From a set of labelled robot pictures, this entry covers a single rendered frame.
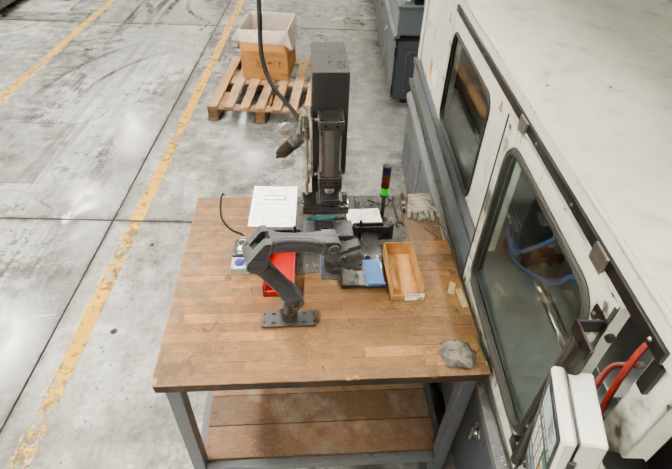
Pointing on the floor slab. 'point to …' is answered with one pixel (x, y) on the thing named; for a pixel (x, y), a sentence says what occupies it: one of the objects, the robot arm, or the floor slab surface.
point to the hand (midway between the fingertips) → (329, 272)
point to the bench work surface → (311, 359)
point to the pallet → (225, 93)
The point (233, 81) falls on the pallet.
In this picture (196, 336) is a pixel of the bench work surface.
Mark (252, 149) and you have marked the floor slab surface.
